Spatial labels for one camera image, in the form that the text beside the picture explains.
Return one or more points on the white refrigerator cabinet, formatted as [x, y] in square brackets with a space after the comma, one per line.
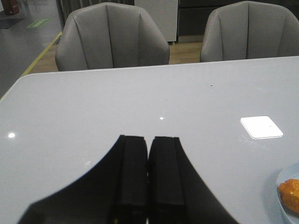
[165, 15]

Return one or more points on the dark grey counter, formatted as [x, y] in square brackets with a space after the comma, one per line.
[193, 15]

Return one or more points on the beige armchair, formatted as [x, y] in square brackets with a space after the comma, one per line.
[250, 30]
[110, 35]

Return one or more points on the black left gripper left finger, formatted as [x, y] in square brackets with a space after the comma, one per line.
[114, 191]

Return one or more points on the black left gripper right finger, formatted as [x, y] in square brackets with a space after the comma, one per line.
[177, 194]

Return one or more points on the beige right armchair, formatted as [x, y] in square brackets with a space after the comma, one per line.
[250, 30]

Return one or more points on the beige left armchair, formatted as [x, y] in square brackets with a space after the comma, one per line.
[110, 35]

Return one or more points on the red bin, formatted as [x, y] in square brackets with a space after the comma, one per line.
[10, 7]

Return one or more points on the light blue round plate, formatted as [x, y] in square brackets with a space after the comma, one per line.
[290, 172]

